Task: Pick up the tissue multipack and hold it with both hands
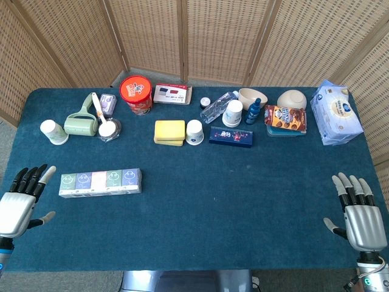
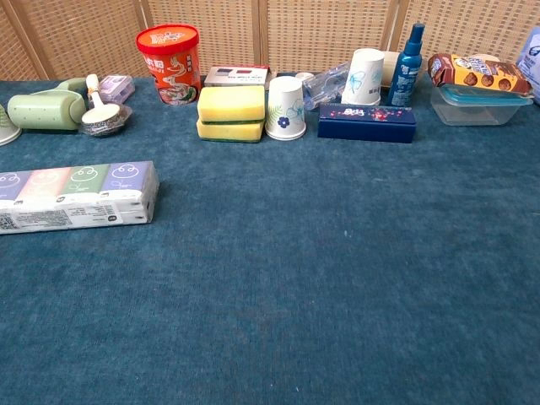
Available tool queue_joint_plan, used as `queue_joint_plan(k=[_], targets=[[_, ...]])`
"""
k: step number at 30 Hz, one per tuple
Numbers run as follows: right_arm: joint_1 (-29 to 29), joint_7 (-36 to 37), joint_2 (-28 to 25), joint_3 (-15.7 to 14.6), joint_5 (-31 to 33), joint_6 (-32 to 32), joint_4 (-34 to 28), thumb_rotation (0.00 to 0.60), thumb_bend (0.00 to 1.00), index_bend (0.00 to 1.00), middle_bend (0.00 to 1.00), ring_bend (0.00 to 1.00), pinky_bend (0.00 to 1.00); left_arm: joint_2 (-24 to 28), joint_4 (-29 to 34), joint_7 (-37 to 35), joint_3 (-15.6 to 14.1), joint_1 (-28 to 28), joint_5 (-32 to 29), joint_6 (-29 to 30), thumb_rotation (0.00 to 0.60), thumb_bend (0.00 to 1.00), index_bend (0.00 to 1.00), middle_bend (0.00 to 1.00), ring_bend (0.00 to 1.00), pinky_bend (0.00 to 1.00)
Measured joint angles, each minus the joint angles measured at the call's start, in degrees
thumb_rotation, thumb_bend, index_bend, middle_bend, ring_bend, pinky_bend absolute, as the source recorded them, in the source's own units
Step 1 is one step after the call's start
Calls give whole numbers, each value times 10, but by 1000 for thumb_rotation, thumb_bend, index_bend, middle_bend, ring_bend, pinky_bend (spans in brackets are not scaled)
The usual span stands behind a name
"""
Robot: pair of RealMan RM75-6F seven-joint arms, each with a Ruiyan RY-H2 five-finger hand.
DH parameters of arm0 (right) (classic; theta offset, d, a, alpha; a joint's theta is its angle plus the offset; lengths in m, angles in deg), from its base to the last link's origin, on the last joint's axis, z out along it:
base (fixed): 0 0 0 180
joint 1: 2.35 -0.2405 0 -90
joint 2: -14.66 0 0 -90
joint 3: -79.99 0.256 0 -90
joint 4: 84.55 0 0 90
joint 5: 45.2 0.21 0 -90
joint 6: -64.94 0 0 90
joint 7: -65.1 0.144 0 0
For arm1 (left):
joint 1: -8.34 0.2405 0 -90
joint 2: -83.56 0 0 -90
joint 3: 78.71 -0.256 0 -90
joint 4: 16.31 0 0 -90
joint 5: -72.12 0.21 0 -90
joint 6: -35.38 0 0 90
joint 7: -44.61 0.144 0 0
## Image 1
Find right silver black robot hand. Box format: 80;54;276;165
323;172;388;252

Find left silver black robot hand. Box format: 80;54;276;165
0;164;57;238

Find pastel multipack pocket tissues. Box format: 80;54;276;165
58;168;142;199

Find blue white wipes pack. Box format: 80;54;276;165
310;79;364;146

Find white paper cup green print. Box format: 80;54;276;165
40;119;69;145

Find green lint roller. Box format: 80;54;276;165
63;92;100;137

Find teal flat container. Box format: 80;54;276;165
266;125;306;137

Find brown cookie box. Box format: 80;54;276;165
264;105;308;133

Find small purple box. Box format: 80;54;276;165
99;93;118;116

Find beige bowl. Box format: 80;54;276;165
238;88;269;111
277;90;308;111

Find blue spray bottle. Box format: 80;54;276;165
244;97;263;125

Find dark blue long box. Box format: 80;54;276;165
209;126;254;149

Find yellow sponge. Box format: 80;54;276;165
154;120;186;142
153;137;185;147

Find red lidded snack can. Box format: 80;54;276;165
119;75;153;116

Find dark teal table cloth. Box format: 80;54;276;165
0;86;389;273

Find white paper cup blue print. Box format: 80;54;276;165
185;119;204;146
222;99;244;128

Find silver robot torso base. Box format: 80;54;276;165
120;269;253;292

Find clear plastic water bottle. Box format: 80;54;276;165
199;90;239;124

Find white box red blue picture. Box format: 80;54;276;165
153;84;193;105

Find wooden woven folding screen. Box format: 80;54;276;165
0;0;389;215

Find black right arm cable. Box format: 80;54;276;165
344;258;387;290

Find white round handled brush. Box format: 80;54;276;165
91;93;119;137

